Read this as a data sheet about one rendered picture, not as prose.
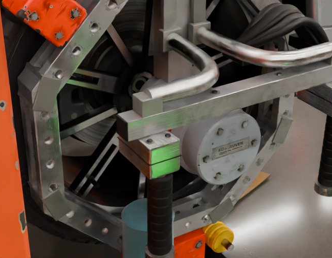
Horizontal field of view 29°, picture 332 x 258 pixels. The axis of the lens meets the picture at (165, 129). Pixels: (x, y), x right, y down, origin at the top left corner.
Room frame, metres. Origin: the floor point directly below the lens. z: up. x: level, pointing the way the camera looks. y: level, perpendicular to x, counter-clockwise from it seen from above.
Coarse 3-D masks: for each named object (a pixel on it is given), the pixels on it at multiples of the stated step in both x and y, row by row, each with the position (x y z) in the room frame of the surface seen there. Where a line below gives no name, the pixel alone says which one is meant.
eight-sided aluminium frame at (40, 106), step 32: (96, 0) 0.94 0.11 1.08; (256, 0) 1.09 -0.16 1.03; (96, 32) 0.93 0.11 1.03; (32, 64) 0.92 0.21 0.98; (64, 64) 0.90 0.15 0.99; (32, 96) 0.87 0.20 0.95; (288, 96) 1.15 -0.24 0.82; (32, 128) 0.88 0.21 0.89; (288, 128) 1.15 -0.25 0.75; (32, 160) 0.90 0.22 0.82; (256, 160) 1.11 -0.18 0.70; (32, 192) 0.91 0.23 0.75; (64, 192) 0.89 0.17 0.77; (224, 192) 1.08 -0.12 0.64; (96, 224) 0.92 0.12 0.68; (192, 224) 1.03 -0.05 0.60
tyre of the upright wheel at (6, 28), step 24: (0, 0) 1.00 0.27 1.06; (24, 24) 0.95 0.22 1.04; (24, 48) 0.95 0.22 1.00; (24, 144) 0.94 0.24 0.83; (24, 168) 0.94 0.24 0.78; (24, 192) 0.94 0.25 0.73; (192, 192) 1.13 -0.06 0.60; (48, 216) 0.96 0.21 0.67; (120, 216) 1.04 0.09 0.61; (72, 240) 0.99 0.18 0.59; (96, 240) 1.01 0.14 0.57
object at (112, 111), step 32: (224, 0) 1.23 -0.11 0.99; (224, 32) 1.29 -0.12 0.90; (128, 64) 1.07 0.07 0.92; (192, 64) 1.15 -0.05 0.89; (224, 64) 1.19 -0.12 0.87; (64, 128) 1.01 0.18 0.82; (64, 160) 1.19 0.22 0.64; (96, 160) 1.03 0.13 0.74; (128, 160) 1.24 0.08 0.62; (96, 192) 1.07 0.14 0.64; (128, 192) 1.11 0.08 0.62
